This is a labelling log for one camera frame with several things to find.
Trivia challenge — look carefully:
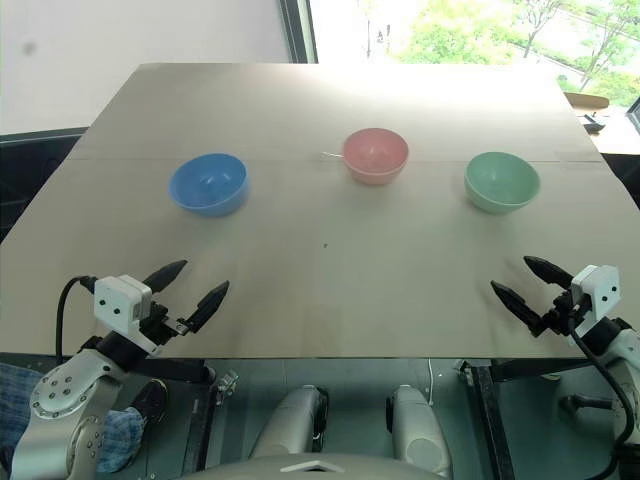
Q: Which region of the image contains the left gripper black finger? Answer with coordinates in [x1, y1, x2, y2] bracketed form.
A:
[185, 280, 231, 334]
[144, 259, 190, 295]

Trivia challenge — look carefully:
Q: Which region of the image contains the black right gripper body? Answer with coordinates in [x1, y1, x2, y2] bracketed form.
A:
[541, 291, 589, 327]

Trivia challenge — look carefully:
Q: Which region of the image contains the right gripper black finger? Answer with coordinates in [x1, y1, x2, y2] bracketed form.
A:
[490, 280, 544, 338]
[522, 255, 575, 289]

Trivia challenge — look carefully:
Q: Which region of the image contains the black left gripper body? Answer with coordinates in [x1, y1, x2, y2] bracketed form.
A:
[139, 299, 194, 347]

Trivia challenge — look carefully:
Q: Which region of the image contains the black sneaker shoe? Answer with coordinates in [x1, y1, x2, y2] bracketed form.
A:
[130, 378, 170, 427]

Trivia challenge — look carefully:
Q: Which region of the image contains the silver metal table clamp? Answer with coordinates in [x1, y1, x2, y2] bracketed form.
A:
[215, 368, 240, 402]

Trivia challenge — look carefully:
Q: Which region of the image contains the blue plastic bowl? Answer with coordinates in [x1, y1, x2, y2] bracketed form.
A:
[167, 152, 252, 219]

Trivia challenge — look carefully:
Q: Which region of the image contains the green plastic bowl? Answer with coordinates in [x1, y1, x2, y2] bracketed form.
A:
[463, 151, 542, 215]

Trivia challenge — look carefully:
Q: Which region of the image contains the silver left robot leg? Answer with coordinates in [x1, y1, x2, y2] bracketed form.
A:
[249, 384, 330, 459]

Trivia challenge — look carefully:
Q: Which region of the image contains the silver robot leg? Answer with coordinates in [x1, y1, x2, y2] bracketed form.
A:
[249, 384, 330, 459]
[386, 384, 452, 477]

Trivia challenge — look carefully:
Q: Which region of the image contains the light wooden desk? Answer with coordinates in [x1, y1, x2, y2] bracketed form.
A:
[562, 102, 640, 156]

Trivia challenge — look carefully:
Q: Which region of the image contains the blue plaid trouser leg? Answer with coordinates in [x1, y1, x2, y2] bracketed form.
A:
[0, 361, 147, 474]

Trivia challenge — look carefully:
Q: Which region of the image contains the silver right robot leg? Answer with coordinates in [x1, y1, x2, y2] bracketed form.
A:
[386, 384, 452, 477]

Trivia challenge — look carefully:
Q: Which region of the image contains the round wooden tray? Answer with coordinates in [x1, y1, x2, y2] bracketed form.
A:
[563, 91, 610, 109]

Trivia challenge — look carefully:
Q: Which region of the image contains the grey robot torso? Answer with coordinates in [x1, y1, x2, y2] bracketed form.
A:
[197, 451, 454, 480]

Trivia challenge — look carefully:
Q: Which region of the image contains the red plastic bowl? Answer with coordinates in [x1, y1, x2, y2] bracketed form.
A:
[341, 127, 410, 187]

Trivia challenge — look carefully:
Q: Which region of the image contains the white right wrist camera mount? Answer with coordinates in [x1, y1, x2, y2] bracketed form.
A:
[569, 265, 622, 340]

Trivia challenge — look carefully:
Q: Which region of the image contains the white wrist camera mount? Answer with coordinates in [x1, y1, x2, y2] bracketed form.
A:
[569, 265, 622, 340]
[93, 274, 164, 357]

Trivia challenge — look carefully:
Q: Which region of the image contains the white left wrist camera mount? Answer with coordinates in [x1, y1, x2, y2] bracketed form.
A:
[93, 274, 164, 357]

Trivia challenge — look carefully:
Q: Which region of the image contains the black table frame bar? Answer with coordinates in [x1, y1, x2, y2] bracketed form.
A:
[132, 357, 217, 387]
[458, 357, 604, 480]

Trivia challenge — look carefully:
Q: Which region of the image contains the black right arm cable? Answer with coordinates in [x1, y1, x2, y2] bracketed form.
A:
[566, 319, 632, 447]

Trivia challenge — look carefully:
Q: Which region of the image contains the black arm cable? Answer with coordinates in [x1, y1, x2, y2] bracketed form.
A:
[566, 319, 632, 447]
[54, 275, 97, 366]

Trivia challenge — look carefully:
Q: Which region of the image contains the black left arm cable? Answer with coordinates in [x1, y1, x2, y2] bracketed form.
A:
[54, 275, 97, 366]

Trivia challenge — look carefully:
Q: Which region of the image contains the dark window frame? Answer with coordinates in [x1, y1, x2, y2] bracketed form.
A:
[277, 0, 320, 65]

